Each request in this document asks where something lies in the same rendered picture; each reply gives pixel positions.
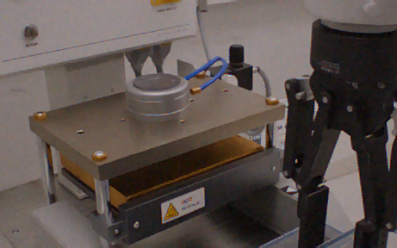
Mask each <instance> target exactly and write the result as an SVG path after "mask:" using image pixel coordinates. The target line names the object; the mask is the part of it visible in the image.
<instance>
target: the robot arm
mask: <svg viewBox="0 0 397 248"><path fill-rule="evenodd" d="M304 10H306V11H307V12H308V13H309V14H310V15H312V16H313V17H316V18H319V19H318V20H316V21H313V24H312V33H311V43H310V65H311V67H313V73H312V74H311V76H310V75H308V74H304V75H302V76H299V77H293V78H290V79H288V80H286V81H285V92H286V96H287V100H288V114H287V122H286V130H285V147H284V156H283V163H282V174H283V175H284V176H285V178H287V179H290V178H291V179H292V180H293V181H294V182H295V186H296V188H297V190H298V198H297V218H299V219H301V222H300V229H299V238H298V245H297V248H315V247H317V246H319V245H322V244H324V237H325V231H326V213H327V207H328V201H329V187H327V186H325V185H324V184H323V185H321V186H319V185H320V184H322V183H325V182H326V181H327V180H325V181H324V182H323V180H324V179H325V178H324V175H325V174H326V169H327V168H328V165H329V163H330V160H331V158H332V154H333V152H334V150H335V146H336V144H337V142H338V137H339V135H340V134H341V132H342V131H344V132H345V133H346V134H348V135H349V136H350V146H351V149H352V150H354V151H355V152H356V154H357V167H358V172H359V177H360V188H361V193H362V198H363V213H364V218H363V219H361V220H359V221H358V222H356V225H355V232H354V239H353V248H387V245H388V232H391V233H393V232H394V231H397V0H305V4H304ZM315 100H316V103H317V105H318V109H317V112H316V116H315V118H314V119H313V116H314V109H315ZM391 118H392V119H393V120H394V129H392V131H391V134H392V135H393V136H394V142H393V144H392V147H391V158H390V165H389V171H388V156H387V150H386V144H387V143H388V124H387V122H388V121H390V120H391ZM367 136H369V137H367ZM296 159H297V163H296V162H295V160H296Z"/></svg>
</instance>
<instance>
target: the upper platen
mask: <svg viewBox="0 0 397 248"><path fill-rule="evenodd" d="M263 150H264V147H263V146H261V145H259V144H257V143H255V142H253V141H252V140H248V139H247V138H245V137H242V136H240V135H238V134H236V135H234V136H232V137H228V138H226V139H223V140H218V141H216V142H214V143H212V144H208V145H206V146H201V147H199V148H196V149H195V150H191V151H189V152H186V153H181V154H179V155H176V156H175V157H171V158H167V159H164V160H161V161H159V162H157V163H154V164H150V165H148V166H144V167H142V168H139V169H136V170H133V171H130V172H126V173H124V174H122V175H119V176H116V177H113V178H110V179H109V185H110V199H111V207H112V210H114V211H115V212H116V213H117V214H118V215H120V214H119V205H120V204H123V203H126V202H129V201H132V200H134V199H136V198H138V197H142V196H143V195H148V194H151V193H152V192H154V191H158V190H160V189H163V188H167V187H169V186H171V185H174V184H176V183H179V182H183V181H184V180H186V179H189V178H192V177H195V176H199V175H201V174H202V173H205V172H209V171H211V170H213V169H217V168H219V167H221V166H225V165H226V164H230V163H233V162H235V161H237V160H239V159H242V158H245V157H250V156H251V155H253V154H255V153H259V152H261V151H263ZM59 159H60V164H61V165H63V166H64V168H62V169H61V171H62V175H63V176H64V177H65V178H67V179H68V180H69V181H70V182H72V183H73V184H75V185H76V186H77V187H78V188H79V189H81V190H82V191H83V192H84V193H85V194H87V195H88V197H91V199H92V200H94V201H95V202H96V192H95V179H94V177H93V176H92V175H90V174H88V172H85V170H83V169H81V168H80V167H79V166H78V165H76V164H75V163H73V162H72V161H71V160H70V159H68V158H67V157H66V156H64V155H63V154H62V153H60V154H59Z"/></svg>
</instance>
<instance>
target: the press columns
mask: <svg viewBox="0 0 397 248"><path fill-rule="evenodd" d="M277 137H278V121H273V122H271V123H269V124H267V125H266V138H265V150H267V149H269V148H271V147H273V148H276V149H277ZM36 139H37V144H38V153H39V159H40V167H41V177H42V182H43V187H44V197H45V202H46V207H47V206H48V205H51V204H53V203H57V202H58V198H57V188H56V183H55V178H54V172H53V157H52V153H51V146H50V145H49V144H47V143H46V142H45V141H44V140H43V139H41V137H38V135H36ZM94 179H95V178H94ZM95 192H96V205H97V214H98V215H100V216H108V215H110V214H112V207H111V199H110V185H109V179H107V180H104V181H102V182H98V181H97V180H96V179H95ZM100 239H101V248H115V242H113V243H111V244H110V243H109V242H108V241H106V240H105V239H104V238H103V237H101V235H100Z"/></svg>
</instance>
